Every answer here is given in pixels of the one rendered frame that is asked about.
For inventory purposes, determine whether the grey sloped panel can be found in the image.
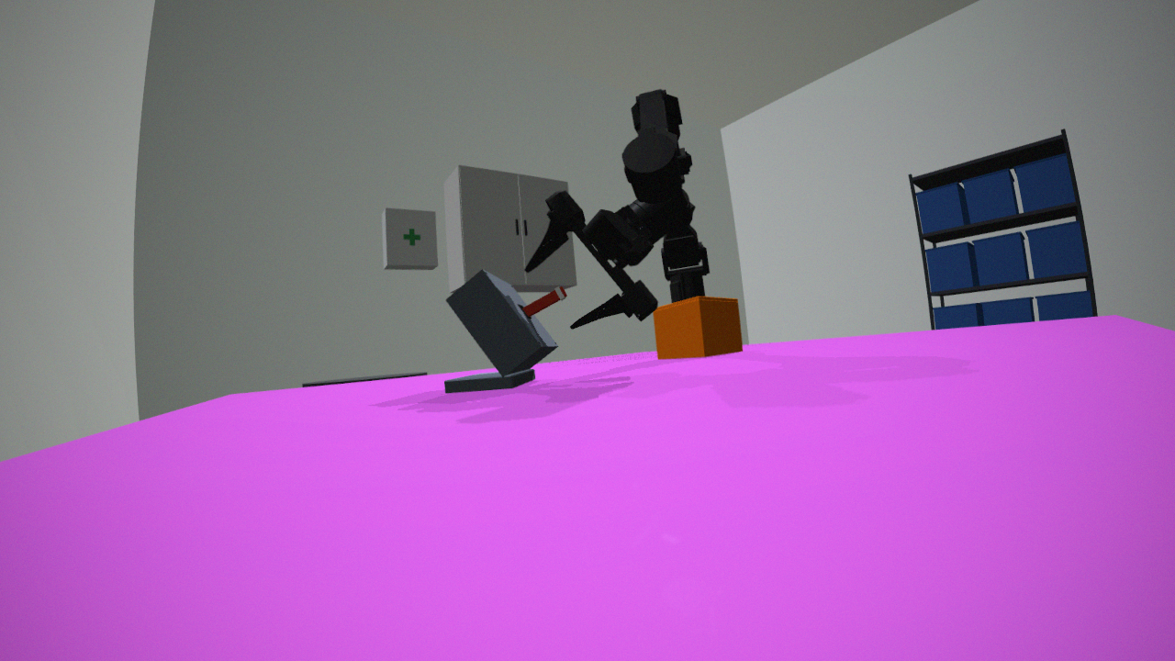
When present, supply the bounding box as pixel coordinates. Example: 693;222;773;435
444;269;558;393

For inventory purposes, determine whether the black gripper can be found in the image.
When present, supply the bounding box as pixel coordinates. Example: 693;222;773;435
525;190;662;329

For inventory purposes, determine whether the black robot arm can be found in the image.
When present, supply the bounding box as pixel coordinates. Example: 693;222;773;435
582;89;710;303

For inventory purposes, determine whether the red square peg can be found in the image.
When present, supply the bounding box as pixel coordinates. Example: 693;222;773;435
522;286;568;317

